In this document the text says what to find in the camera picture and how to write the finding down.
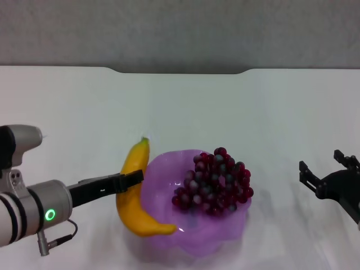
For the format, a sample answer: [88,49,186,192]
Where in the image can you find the black cable with metal plug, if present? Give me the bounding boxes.
[36,219,78,257]

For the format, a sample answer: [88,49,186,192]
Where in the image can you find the grey left wrist camera housing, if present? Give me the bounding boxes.
[0,125,43,195]

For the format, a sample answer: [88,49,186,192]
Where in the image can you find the dark red grape bunch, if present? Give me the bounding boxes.
[171,147,255,217]

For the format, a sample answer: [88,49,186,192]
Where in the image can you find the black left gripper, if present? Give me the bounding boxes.
[69,170,145,209]

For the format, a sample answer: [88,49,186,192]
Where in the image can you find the yellow banana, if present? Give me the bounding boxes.
[116,137,178,237]

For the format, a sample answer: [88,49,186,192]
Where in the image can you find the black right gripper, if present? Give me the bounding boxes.
[299,149,360,226]

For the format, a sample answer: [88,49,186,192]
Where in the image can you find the purple translucent wavy bowl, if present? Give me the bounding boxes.
[139,148,253,258]

